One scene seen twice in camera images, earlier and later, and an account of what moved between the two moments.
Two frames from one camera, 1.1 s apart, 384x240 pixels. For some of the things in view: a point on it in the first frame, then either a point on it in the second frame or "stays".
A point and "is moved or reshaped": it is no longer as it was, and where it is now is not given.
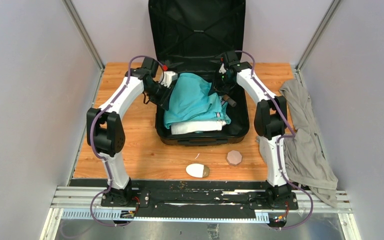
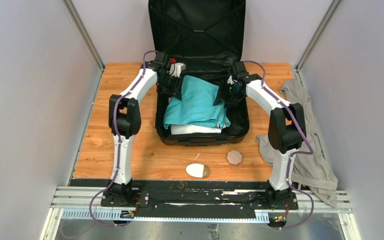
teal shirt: x=190 y=99 is moved or reshaped
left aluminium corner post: x=85 y=33 stays
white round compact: x=198 y=170 stays
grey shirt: x=306 y=163 stays
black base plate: x=254 y=195 stays
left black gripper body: x=157 y=93 -> x=170 y=84
